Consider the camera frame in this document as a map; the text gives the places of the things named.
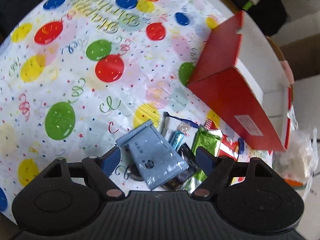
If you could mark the small blue candy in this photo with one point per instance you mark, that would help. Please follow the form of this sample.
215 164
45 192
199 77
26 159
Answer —
178 136

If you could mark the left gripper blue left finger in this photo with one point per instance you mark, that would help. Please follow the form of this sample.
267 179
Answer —
110 160

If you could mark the red cardboard box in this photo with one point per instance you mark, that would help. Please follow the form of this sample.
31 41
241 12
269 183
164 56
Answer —
240 78

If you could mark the light blue snack packet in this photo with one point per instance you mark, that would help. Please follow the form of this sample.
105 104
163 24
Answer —
156 160

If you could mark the silver triangular chocolate packet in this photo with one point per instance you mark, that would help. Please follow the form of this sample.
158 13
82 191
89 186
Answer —
133 173

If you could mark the red snack packet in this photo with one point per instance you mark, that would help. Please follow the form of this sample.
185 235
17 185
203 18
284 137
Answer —
229 148

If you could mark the green snack bar packet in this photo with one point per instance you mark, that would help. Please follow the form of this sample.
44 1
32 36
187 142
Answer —
205 146

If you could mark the black sofa with clothes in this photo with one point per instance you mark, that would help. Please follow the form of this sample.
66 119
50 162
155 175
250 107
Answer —
269 15

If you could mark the balloon birthday tablecloth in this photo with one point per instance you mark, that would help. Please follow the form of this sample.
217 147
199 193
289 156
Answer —
78 74

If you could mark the clear plastic bag of snacks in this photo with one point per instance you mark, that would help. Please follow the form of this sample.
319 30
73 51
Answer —
300 160

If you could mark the orange toy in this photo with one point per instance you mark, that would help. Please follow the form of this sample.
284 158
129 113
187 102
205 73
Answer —
294 184

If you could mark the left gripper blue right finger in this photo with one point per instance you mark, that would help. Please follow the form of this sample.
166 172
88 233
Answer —
205 160

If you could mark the black snack packet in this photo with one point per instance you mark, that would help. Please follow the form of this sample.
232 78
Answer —
177 182

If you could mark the white blue milk biscuit packet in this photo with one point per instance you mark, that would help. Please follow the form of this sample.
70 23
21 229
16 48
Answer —
174 123

